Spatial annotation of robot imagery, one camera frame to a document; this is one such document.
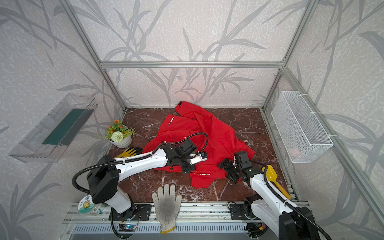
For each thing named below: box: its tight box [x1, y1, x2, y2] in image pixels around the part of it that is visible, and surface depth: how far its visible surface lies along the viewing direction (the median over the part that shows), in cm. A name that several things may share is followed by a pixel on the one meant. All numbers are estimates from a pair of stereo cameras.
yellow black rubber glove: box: [113, 147, 143, 159], surface depth 96 cm
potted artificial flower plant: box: [105, 120, 136, 149], surface depth 90 cm
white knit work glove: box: [152, 183, 182, 234], surface depth 77 cm
